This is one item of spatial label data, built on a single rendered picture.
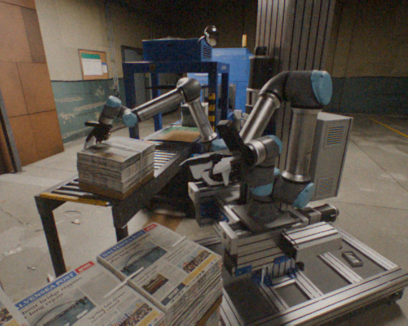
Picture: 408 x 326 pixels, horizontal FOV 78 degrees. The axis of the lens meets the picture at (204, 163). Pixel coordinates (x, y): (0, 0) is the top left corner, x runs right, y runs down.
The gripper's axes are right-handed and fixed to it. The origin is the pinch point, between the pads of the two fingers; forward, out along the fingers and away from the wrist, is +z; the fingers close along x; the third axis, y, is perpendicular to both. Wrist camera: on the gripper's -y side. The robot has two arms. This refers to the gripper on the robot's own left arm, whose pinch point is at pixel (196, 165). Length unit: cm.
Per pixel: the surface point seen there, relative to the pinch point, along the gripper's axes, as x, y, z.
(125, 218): 78, 43, -15
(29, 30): 458, -144, -87
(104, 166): 87, 15, -13
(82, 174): 100, 19, -6
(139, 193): 85, 36, -29
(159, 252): 30.2, 38.6, -4.3
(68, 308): 29, 39, 28
